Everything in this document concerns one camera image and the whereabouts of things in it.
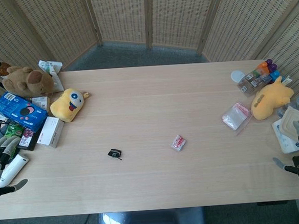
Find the beige lidded food container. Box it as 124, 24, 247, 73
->
279, 106, 299, 147

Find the dark grape snack packet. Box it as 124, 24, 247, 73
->
14, 126, 41, 152

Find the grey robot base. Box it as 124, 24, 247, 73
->
95, 206, 207, 224

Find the white blue tissue pack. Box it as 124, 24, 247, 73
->
271, 117, 299, 155

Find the red white snack packet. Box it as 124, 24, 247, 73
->
169, 133, 189, 153

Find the pack of colourful bottles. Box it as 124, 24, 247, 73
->
236, 58, 282, 98

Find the white round lid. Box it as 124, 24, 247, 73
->
230, 69, 246, 84

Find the white red cardboard box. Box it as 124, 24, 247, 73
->
34, 115, 66, 150

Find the woven folding screen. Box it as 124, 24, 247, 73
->
0, 0, 299, 120

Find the small black clip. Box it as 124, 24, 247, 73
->
107, 148, 123, 162

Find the brown plush bear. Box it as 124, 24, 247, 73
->
1, 62, 56, 99

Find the small printed white packet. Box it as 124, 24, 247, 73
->
30, 96, 51, 112

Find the yellow plush duck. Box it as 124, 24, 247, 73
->
249, 75, 296, 121

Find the clear zip bags red strip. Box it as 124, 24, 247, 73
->
220, 101, 254, 138

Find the green snack bag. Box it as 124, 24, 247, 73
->
2, 122, 25, 159

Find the yellow emoji plush pillow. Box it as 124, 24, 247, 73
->
49, 86, 94, 124

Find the white tube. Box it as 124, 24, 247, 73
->
0, 153, 31, 188

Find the blue Oreo box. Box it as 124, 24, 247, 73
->
0, 89, 50, 135

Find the crumpled white paper bag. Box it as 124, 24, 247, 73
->
37, 58, 66, 94

